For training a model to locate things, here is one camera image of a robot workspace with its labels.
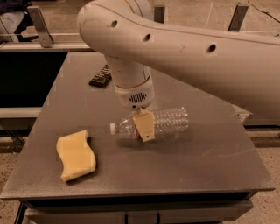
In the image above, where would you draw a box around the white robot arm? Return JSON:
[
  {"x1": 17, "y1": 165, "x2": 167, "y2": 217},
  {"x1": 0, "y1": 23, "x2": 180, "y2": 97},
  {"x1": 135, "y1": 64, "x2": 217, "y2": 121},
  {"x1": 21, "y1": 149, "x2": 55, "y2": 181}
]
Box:
[{"x1": 77, "y1": 0, "x2": 280, "y2": 123}]

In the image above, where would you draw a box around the yellow wavy sponge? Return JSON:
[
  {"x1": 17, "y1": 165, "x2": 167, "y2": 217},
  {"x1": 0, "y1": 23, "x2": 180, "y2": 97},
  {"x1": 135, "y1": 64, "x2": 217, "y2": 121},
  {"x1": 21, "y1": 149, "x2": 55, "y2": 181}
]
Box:
[{"x1": 56, "y1": 130, "x2": 96, "y2": 182}]

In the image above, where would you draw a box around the left metal fence bracket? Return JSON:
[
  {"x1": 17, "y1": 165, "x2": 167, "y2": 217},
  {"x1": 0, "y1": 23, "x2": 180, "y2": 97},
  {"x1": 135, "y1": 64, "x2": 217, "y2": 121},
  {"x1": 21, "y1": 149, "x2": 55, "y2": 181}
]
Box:
[{"x1": 27, "y1": 6, "x2": 53, "y2": 48}]

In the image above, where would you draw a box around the metal fence bracket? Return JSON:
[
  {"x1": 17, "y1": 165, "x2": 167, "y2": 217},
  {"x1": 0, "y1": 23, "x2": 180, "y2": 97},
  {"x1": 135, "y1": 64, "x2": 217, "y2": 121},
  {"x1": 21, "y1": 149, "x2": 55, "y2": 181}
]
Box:
[
  {"x1": 27, "y1": 6, "x2": 53, "y2": 48},
  {"x1": 227, "y1": 4, "x2": 249, "y2": 32},
  {"x1": 154, "y1": 6, "x2": 165, "y2": 24}
]

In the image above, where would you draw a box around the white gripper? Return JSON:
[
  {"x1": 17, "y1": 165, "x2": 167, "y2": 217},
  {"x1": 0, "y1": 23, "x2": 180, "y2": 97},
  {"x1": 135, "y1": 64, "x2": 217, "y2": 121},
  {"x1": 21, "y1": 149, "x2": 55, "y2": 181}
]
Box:
[{"x1": 115, "y1": 77, "x2": 155, "y2": 142}]

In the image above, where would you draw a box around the clear plastic water bottle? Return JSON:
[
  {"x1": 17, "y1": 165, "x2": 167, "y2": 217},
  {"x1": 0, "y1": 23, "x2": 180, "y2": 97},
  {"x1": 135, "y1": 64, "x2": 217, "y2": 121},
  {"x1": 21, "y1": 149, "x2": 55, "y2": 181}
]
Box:
[{"x1": 110, "y1": 107, "x2": 188, "y2": 139}]

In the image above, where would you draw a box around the black remote control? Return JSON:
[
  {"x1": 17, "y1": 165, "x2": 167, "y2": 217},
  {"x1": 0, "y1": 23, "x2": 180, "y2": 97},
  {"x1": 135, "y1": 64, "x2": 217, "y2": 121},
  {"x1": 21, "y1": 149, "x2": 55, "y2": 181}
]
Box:
[{"x1": 88, "y1": 65, "x2": 111, "y2": 88}]

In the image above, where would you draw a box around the right metal fence bracket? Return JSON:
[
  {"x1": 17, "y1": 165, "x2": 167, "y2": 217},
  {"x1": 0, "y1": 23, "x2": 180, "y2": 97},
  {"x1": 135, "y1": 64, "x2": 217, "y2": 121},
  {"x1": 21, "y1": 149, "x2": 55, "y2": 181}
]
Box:
[{"x1": 227, "y1": 4, "x2": 249, "y2": 32}]

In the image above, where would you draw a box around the middle metal fence bracket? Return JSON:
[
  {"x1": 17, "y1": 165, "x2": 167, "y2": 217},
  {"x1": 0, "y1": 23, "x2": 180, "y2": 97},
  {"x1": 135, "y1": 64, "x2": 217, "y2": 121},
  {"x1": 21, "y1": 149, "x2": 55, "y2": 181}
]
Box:
[{"x1": 154, "y1": 6, "x2": 165, "y2": 24}]

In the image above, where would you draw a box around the metal fence rail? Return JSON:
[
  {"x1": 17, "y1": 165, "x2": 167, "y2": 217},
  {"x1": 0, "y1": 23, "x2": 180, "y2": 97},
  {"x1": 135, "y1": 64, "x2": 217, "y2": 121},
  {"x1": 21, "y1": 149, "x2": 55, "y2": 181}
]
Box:
[{"x1": 0, "y1": 42, "x2": 92, "y2": 53}]

